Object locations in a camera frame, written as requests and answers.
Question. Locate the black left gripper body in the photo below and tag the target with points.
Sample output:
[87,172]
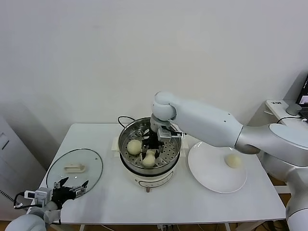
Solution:
[61,194]

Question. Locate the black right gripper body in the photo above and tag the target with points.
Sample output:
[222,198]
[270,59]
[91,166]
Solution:
[152,140]

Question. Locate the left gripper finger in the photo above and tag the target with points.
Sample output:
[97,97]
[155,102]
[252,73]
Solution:
[59,184]
[80,189]

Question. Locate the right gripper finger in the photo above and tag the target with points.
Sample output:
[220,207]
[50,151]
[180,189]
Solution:
[145,151]
[160,154]

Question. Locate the round white steamed baozi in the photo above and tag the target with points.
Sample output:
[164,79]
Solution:
[133,147]
[148,161]
[232,161]

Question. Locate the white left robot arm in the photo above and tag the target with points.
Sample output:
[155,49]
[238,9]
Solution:
[24,223]

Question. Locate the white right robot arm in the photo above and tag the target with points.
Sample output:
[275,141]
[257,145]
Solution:
[204,120]

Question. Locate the perforated steel steamer basket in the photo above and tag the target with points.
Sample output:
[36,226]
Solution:
[168,154]

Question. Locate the round glass pot lid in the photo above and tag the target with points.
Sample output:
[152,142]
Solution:
[93,168]

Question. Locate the white electric cooker base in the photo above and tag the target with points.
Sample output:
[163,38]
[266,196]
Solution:
[154,179]

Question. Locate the white table leg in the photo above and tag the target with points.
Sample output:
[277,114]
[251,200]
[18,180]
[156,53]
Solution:
[81,227]
[227,227]

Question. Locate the large white round plate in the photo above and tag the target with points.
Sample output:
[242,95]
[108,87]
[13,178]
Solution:
[211,173]

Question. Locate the white side desk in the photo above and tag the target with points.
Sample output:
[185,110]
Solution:
[276,108]

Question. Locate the grey round laptop stand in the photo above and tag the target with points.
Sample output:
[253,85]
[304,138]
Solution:
[294,109]

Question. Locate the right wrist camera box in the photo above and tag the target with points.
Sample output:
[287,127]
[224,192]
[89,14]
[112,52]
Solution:
[166,134]

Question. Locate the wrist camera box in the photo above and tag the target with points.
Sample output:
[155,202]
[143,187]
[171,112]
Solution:
[166,134]
[41,194]

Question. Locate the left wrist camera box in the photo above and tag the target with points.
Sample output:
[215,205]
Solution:
[41,194]

